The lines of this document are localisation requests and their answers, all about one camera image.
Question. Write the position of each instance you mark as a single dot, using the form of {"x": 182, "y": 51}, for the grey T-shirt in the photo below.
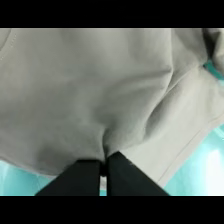
{"x": 86, "y": 96}

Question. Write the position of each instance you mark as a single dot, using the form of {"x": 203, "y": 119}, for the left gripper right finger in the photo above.
{"x": 130, "y": 178}

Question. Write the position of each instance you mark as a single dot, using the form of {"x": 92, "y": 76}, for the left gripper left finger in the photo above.
{"x": 78, "y": 180}

